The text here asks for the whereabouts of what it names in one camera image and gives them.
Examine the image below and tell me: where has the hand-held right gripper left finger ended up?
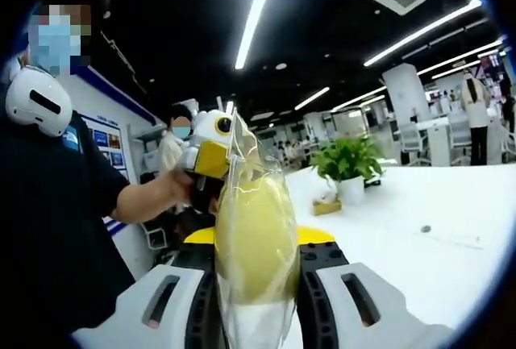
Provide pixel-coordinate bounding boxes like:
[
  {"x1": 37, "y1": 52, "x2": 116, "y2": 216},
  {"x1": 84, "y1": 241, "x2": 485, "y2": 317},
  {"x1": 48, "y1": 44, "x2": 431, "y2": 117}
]
[{"x1": 71, "y1": 226, "x2": 227, "y2": 349}]

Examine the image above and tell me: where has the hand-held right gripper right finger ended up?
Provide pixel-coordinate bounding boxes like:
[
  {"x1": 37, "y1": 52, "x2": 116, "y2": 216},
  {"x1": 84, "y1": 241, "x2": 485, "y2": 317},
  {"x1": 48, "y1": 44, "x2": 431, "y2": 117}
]
[{"x1": 296, "y1": 226, "x2": 456, "y2": 349}]

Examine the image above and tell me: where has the clear plastic bag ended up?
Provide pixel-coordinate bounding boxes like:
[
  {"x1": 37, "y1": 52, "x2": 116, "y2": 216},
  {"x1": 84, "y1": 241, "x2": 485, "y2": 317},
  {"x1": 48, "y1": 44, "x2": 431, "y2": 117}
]
[{"x1": 215, "y1": 101, "x2": 302, "y2": 349}]

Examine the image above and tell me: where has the person's left hand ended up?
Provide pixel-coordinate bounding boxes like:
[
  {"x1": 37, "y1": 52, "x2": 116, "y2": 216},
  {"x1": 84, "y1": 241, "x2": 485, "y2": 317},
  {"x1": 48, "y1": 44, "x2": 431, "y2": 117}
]
[{"x1": 166, "y1": 166, "x2": 207, "y2": 206}]

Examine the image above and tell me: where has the yellow tissue box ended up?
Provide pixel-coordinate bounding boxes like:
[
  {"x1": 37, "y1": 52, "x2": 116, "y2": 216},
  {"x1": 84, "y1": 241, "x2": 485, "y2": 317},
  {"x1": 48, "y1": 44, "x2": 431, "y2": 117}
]
[{"x1": 312, "y1": 193, "x2": 343, "y2": 217}]

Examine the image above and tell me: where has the long ceiling light strip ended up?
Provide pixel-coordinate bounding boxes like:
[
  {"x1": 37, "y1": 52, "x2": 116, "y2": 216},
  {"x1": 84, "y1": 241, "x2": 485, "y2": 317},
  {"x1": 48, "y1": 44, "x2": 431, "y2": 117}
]
[
  {"x1": 293, "y1": 86, "x2": 331, "y2": 111},
  {"x1": 363, "y1": 0, "x2": 484, "y2": 68},
  {"x1": 234, "y1": 0, "x2": 282, "y2": 70}
]

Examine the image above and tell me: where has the green potted plant white pot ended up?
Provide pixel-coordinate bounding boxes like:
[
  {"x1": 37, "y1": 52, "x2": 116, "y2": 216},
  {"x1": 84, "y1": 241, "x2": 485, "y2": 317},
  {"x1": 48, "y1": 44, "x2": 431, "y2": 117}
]
[{"x1": 309, "y1": 134, "x2": 385, "y2": 206}]

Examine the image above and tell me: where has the person's dark shirt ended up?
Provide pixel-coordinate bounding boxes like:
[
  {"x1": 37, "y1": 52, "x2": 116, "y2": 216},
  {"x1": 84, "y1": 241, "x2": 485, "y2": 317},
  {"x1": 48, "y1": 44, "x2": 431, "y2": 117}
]
[{"x1": 0, "y1": 109, "x2": 137, "y2": 336}]

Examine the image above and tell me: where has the white worn device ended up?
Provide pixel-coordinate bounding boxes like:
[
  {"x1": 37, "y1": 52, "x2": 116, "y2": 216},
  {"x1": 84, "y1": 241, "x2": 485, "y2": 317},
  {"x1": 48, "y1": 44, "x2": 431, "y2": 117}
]
[{"x1": 4, "y1": 64, "x2": 74, "y2": 138}]

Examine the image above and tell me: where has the white mesh office chair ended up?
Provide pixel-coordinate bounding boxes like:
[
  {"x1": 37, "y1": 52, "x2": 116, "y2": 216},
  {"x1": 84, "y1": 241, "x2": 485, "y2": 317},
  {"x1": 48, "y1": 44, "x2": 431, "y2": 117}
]
[{"x1": 397, "y1": 122, "x2": 429, "y2": 166}]

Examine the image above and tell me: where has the wall poster board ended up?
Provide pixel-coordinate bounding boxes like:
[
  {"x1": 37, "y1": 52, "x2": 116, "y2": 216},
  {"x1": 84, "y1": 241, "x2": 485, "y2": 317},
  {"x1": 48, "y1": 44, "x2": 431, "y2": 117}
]
[{"x1": 79, "y1": 114, "x2": 131, "y2": 181}]

